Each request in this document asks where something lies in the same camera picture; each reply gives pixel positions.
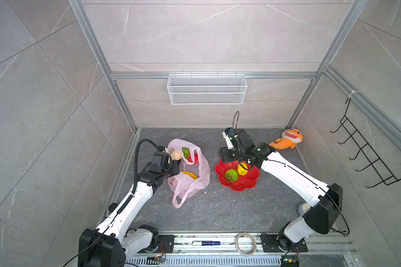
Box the beige round fruit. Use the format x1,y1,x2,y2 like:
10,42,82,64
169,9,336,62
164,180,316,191
171,150,184,161

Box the yellow lemon fruit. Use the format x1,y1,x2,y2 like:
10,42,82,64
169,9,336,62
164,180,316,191
237,162,250,176

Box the green bumpy fruit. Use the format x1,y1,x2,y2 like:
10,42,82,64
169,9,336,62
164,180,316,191
225,169,239,182

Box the pink plastic bag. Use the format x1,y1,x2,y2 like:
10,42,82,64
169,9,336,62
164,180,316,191
167,139,211,209

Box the red flower-shaped bowl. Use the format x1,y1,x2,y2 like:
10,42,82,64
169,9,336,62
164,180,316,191
215,160,260,191

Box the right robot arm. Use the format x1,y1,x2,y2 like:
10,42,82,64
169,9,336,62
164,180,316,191
219,127,343,251

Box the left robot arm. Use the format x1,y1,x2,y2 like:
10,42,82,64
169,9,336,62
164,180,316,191
78,151,179,267

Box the yellow banana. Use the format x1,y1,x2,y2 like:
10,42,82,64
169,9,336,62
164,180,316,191
182,171,198,180

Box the red fruit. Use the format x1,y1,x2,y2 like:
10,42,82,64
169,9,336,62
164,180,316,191
188,153,199,164

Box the orange shark plush toy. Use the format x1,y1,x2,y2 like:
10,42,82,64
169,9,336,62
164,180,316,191
269,129,303,150

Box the blue white marker pen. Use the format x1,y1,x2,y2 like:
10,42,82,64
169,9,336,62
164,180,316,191
192,240,221,247

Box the small grey alarm clock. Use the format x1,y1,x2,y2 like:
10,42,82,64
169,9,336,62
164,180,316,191
297,202,311,216

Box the white tape roll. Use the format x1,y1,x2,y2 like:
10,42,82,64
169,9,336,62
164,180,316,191
235,233,257,257

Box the black corrugated cable conduit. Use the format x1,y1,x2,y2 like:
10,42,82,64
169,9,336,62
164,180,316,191
131,138,166,194

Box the white wire mesh basket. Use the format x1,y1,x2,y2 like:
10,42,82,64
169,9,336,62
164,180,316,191
167,74,248,105

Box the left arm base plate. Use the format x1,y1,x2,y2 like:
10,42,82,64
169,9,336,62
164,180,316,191
144,235,175,254

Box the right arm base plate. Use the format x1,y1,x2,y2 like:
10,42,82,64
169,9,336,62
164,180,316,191
260,233,308,253

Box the black wire hook rack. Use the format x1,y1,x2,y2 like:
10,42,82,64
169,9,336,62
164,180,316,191
330,98,401,189

